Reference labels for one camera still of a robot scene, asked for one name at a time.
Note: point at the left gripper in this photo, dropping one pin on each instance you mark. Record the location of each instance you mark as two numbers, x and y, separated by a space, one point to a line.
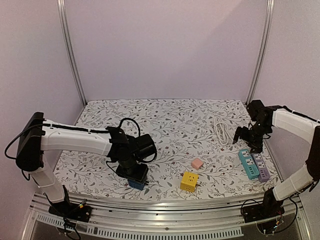
140 176

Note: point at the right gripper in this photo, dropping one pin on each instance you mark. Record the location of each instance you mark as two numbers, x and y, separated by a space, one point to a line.
250 136

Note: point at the blue cube socket adapter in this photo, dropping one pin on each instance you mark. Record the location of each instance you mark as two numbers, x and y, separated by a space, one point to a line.
136 184

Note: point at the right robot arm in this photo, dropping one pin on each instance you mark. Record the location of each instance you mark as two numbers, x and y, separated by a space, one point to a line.
305 151

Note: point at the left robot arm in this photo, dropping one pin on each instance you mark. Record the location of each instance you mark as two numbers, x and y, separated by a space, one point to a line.
41 138

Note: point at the pink plug adapter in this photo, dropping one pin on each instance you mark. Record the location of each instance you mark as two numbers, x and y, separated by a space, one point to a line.
197 163

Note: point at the teal power strip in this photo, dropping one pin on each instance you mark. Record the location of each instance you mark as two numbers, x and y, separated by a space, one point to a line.
248 164

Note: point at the purple power strip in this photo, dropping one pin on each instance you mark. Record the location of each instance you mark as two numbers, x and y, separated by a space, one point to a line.
264 174

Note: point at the yellow cube socket adapter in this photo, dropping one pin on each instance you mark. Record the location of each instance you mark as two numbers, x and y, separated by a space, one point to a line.
189 181

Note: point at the floral table mat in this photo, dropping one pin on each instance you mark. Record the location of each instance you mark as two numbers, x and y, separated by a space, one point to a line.
182 129

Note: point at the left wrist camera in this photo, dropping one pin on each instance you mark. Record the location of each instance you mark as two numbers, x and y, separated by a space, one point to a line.
147 151

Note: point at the aluminium front rail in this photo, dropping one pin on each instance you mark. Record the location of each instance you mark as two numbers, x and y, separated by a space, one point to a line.
115 218

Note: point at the right aluminium frame post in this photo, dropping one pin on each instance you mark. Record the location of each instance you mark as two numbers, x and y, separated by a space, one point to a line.
270 4

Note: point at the aluminium frame post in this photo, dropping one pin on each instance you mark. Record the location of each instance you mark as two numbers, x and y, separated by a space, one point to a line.
270 4
70 52

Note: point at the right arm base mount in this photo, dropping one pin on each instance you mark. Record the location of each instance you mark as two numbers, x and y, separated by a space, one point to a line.
261 211

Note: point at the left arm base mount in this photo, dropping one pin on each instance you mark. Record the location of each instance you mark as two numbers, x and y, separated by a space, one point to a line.
74 211

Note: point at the left aluminium frame post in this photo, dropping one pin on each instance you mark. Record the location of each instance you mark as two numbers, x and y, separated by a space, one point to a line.
70 52

